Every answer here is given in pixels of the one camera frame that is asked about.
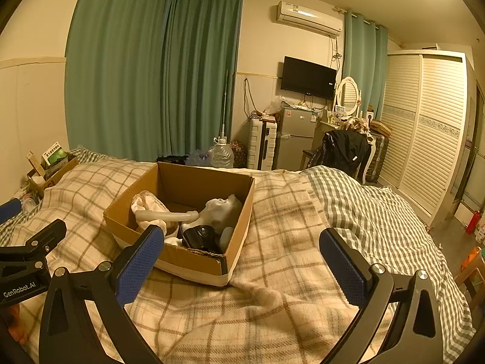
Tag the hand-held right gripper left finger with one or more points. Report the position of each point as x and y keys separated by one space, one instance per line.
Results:
x=138 y=265

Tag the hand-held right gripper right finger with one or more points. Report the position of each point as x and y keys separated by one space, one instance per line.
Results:
x=341 y=269

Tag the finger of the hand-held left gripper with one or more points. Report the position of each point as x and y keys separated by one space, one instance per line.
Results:
x=41 y=239
x=9 y=210

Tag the cream lace cloth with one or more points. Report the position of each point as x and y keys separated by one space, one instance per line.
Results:
x=147 y=201

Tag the round white black device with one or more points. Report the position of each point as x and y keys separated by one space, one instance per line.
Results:
x=201 y=237

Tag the white plush toy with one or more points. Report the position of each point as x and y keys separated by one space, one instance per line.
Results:
x=223 y=210

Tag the person's left hand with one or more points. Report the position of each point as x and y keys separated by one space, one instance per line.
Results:
x=15 y=324

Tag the clear plastic bottle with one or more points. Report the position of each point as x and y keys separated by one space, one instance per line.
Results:
x=29 y=204

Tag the cream slim box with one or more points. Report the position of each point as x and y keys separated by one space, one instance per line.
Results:
x=35 y=163

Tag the small cardboard box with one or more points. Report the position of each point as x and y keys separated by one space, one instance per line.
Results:
x=57 y=176

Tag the green medicine box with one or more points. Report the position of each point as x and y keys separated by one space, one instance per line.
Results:
x=55 y=155

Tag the chair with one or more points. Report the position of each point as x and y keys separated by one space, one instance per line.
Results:
x=366 y=163

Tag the black cloth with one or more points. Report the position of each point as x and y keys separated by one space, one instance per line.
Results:
x=172 y=159

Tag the black jacket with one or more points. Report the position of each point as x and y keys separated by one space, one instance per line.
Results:
x=343 y=148

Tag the brown suitcase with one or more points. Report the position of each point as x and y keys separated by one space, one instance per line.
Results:
x=379 y=151

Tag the orange bag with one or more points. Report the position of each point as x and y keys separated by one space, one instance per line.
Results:
x=473 y=259

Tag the grey mini fridge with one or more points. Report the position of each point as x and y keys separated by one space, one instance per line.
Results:
x=295 y=140

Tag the large water jug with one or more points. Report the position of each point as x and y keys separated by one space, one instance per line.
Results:
x=221 y=155

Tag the red fire extinguisher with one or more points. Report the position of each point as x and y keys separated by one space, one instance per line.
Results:
x=473 y=223

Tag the blond furry item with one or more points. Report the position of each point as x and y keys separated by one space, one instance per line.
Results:
x=354 y=125

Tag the dressing table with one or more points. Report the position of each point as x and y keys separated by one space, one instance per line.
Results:
x=324 y=125

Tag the white suitcase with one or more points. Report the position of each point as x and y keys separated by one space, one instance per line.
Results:
x=263 y=144

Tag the dark floral bag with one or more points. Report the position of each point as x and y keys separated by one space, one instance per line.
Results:
x=239 y=153

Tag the white louvred wardrobe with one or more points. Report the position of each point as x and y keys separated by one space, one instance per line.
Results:
x=428 y=129

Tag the white oval mirror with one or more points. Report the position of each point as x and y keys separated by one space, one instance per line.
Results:
x=348 y=94

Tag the clear plastic bag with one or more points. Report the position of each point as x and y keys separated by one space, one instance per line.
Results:
x=274 y=106

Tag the wide green curtain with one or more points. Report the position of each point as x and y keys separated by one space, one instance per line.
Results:
x=113 y=64

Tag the mop pole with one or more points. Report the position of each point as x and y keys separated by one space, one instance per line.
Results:
x=225 y=102

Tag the dark green curtain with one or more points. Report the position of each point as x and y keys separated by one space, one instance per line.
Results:
x=204 y=68

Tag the narrow light green curtain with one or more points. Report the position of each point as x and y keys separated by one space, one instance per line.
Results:
x=365 y=60

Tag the white air conditioner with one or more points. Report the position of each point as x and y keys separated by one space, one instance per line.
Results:
x=309 y=18

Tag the black wall television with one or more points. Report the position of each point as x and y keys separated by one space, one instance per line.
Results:
x=309 y=77

